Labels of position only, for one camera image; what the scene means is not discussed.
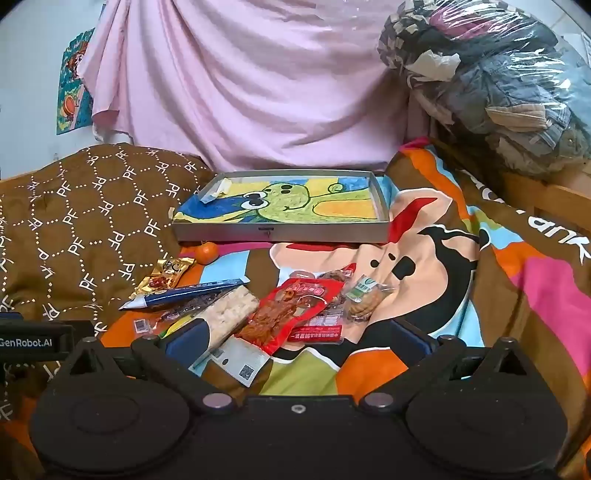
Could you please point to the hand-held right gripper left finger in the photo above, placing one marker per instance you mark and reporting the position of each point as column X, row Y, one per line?
column 187, row 344

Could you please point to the grey tray box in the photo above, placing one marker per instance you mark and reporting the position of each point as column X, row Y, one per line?
column 231, row 233

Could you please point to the rice cracker bar packet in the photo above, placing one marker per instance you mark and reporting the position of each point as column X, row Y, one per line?
column 226, row 316

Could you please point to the wooden bed frame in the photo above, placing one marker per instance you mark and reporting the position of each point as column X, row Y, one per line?
column 554, row 198

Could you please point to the tangerine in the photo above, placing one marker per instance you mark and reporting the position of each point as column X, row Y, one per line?
column 206, row 253

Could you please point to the round biscuit packet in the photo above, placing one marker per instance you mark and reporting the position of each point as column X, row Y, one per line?
column 364, row 295

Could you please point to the pink sheet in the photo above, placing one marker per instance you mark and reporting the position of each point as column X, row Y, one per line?
column 254, row 83

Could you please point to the brown patterned pillow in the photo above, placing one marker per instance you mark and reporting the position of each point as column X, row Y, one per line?
column 92, row 221

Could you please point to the cartoon printed blanket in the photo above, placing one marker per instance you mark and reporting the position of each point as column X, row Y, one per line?
column 438, row 258

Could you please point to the plastic bag of clothes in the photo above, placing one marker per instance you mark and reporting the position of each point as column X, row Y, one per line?
column 485, row 69

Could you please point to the sausage packet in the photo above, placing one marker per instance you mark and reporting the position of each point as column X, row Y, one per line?
column 194, row 308

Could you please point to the red spicy snack packet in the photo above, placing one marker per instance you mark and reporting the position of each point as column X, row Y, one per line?
column 295, row 309

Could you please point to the torn paper scrap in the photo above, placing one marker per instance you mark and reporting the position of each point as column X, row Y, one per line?
column 217, row 190

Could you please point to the gold snack packet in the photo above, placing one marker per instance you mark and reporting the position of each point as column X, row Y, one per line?
column 161, row 273

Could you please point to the wall poster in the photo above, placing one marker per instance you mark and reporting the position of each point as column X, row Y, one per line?
column 69, row 92

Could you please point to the blue stick snack packet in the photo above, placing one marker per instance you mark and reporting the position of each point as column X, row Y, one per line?
column 184, row 293

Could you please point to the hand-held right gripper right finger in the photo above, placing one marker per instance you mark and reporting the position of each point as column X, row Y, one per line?
column 411, row 339

